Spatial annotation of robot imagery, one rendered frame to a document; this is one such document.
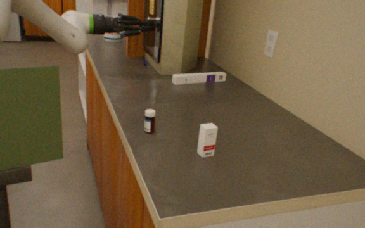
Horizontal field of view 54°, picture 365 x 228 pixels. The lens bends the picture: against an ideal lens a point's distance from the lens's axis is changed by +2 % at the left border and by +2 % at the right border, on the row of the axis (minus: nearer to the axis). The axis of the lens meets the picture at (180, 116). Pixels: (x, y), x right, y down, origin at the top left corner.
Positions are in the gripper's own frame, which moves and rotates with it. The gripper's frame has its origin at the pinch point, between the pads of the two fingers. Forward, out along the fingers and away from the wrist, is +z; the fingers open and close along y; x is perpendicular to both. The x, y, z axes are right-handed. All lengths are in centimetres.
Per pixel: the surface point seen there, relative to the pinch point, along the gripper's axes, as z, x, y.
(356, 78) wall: 48, -57, -63
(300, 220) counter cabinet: 13, -55, -103
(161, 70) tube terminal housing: 6.2, 8.4, -19.8
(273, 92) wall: 48, -15, -46
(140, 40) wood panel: 3.6, 28.3, 12.2
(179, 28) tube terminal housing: 13.2, -7.1, -5.8
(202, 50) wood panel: 43, 32, 9
